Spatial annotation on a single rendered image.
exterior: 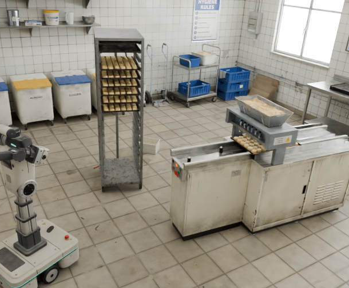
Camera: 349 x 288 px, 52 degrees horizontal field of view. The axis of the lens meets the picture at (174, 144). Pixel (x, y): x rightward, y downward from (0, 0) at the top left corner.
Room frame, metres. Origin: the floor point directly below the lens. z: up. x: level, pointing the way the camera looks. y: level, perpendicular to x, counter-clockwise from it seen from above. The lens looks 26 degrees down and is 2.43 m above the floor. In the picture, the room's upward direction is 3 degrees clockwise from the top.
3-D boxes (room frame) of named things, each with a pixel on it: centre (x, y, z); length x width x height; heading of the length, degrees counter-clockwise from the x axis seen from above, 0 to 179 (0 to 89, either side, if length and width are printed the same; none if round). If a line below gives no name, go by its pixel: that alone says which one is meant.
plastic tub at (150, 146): (4.79, 0.39, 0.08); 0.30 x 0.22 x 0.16; 77
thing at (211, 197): (3.09, -0.37, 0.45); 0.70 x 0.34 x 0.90; 116
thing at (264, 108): (3.31, -0.83, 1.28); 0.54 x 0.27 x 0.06; 26
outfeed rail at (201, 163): (3.23, -0.99, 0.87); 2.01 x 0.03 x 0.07; 116
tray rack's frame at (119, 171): (3.92, 0.67, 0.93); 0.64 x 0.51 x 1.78; 14
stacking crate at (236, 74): (7.64, -1.18, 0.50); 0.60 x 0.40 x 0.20; 125
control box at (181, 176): (2.93, -0.05, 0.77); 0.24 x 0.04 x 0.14; 26
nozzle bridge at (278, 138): (3.31, -0.83, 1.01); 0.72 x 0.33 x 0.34; 26
